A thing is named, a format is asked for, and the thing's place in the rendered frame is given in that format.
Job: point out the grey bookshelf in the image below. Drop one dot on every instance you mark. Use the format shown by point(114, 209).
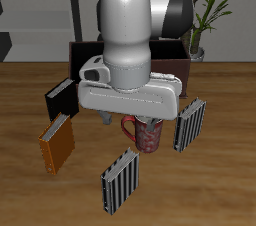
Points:
point(36, 0)

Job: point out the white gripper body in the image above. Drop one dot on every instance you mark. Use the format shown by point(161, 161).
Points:
point(133, 99)

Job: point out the green pot plant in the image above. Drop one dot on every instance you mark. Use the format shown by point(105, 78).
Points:
point(203, 10)

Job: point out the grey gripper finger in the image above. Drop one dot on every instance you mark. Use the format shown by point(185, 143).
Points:
point(105, 116)
point(152, 122)

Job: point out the orange book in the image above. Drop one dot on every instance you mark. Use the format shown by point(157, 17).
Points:
point(58, 145)

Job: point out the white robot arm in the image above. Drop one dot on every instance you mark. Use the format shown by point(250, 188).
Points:
point(125, 20)

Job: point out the dark brown desk caddy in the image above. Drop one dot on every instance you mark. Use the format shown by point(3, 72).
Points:
point(173, 58)

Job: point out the red mug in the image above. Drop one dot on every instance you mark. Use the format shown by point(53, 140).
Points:
point(146, 136)

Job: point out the black and white striped book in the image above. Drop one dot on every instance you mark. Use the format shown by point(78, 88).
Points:
point(120, 180)
point(190, 126)

